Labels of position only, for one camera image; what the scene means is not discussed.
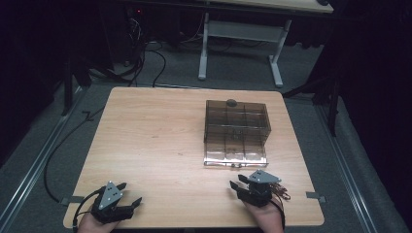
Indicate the person's right hand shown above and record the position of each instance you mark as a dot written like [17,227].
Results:
[266,216]

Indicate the metal floor rail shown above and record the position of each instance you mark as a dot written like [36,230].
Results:
[35,161]
[346,168]

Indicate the brown transparent drawer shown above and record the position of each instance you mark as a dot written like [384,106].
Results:
[234,157]

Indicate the brown transparent drawer box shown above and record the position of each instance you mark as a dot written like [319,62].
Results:
[238,124]

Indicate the dark round object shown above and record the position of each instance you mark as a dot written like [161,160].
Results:
[231,103]

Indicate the person's left hand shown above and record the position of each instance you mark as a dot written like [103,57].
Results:
[95,226]

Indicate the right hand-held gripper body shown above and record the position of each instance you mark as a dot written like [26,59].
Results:
[259,189]

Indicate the black metal stand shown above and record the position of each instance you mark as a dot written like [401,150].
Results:
[328,97]
[68,87]

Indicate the white-framed desk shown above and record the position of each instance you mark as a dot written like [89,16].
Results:
[243,30]

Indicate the grey table bracket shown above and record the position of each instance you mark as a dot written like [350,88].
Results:
[315,196]
[73,200]

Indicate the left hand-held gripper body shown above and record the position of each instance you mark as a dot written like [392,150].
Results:
[110,197]

